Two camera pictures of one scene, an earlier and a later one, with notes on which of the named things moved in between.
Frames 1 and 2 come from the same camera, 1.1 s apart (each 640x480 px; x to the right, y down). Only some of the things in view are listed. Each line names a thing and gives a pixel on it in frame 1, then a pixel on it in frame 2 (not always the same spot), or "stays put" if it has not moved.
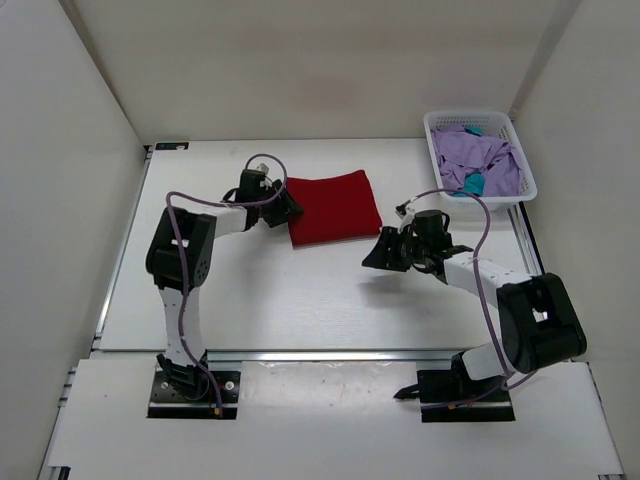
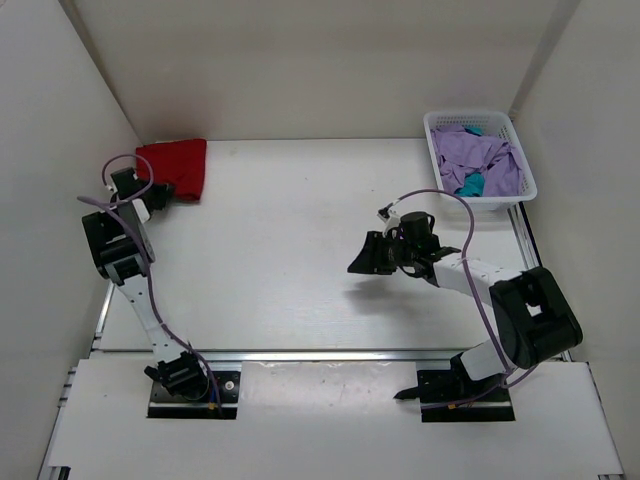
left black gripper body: x=270 y=189 to x=159 y=195
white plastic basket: x=482 y=153 stays put
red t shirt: x=337 y=208 to x=181 y=163
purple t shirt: x=460 y=153 stays put
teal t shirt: x=474 y=183 stays put
